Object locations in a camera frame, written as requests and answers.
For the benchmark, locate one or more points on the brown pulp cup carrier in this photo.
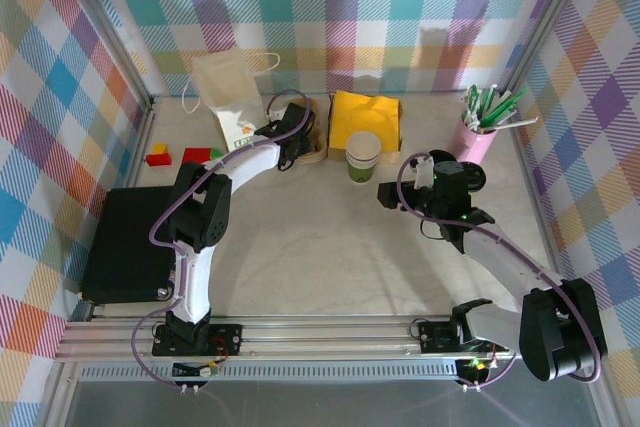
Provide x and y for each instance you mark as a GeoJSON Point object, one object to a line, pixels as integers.
{"type": "Point", "coordinates": [317, 147]}

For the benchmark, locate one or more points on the white paper takeout bag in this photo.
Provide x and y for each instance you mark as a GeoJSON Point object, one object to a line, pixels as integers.
{"type": "Point", "coordinates": [230, 92]}

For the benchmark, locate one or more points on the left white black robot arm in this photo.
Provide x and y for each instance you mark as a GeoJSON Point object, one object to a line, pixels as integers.
{"type": "Point", "coordinates": [197, 287]}

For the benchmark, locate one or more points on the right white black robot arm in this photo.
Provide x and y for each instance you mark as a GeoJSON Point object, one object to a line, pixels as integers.
{"type": "Point", "coordinates": [500, 257]}

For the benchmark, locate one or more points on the pink straw holder cup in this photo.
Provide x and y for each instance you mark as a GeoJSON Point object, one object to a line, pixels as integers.
{"type": "Point", "coordinates": [475, 142]}

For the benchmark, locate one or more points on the green toy block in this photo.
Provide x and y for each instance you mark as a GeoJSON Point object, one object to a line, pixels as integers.
{"type": "Point", "coordinates": [217, 153]}

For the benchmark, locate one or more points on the yellow napkin stack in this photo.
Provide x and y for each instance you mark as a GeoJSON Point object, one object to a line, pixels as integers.
{"type": "Point", "coordinates": [360, 112]}

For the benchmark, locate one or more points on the large red toy block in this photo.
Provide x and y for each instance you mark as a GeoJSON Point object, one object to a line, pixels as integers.
{"type": "Point", "coordinates": [196, 154]}

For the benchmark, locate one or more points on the white wrapped straw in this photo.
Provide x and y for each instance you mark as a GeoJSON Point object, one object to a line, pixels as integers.
{"type": "Point", "coordinates": [472, 99]}
{"type": "Point", "coordinates": [515, 124]}
{"type": "Point", "coordinates": [505, 98]}

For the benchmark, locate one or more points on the yellow toy block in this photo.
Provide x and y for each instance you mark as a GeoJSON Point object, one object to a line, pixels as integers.
{"type": "Point", "coordinates": [160, 148]}

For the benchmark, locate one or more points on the small red toy block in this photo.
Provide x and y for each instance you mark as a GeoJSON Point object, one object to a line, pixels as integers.
{"type": "Point", "coordinates": [159, 160]}

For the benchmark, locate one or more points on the small electronics board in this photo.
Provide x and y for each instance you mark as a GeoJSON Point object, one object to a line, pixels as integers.
{"type": "Point", "coordinates": [200, 371]}
{"type": "Point", "coordinates": [475, 365]}

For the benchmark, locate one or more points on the black flat box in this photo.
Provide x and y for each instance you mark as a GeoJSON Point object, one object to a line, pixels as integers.
{"type": "Point", "coordinates": [125, 247]}

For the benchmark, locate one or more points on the aluminium side rail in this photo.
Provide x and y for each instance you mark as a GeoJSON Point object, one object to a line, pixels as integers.
{"type": "Point", "coordinates": [136, 147]}
{"type": "Point", "coordinates": [529, 167]}

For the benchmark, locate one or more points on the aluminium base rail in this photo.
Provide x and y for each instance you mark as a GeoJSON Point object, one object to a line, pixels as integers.
{"type": "Point", "coordinates": [325, 342]}

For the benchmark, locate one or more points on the aluminium frame post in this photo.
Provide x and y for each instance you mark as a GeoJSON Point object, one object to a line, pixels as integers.
{"type": "Point", "coordinates": [543, 22]}
{"type": "Point", "coordinates": [106, 22]}

